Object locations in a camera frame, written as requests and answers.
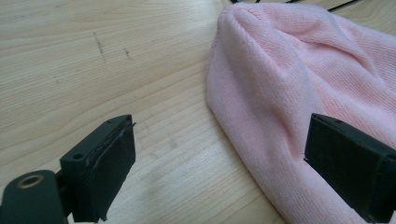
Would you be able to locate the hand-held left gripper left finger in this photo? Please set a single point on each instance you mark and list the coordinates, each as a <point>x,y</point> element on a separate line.
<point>102,161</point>

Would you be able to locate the pink knit hat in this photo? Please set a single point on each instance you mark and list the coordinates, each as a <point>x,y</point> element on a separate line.
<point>280,81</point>

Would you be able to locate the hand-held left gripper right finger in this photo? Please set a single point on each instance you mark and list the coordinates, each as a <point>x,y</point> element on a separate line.
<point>345,155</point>

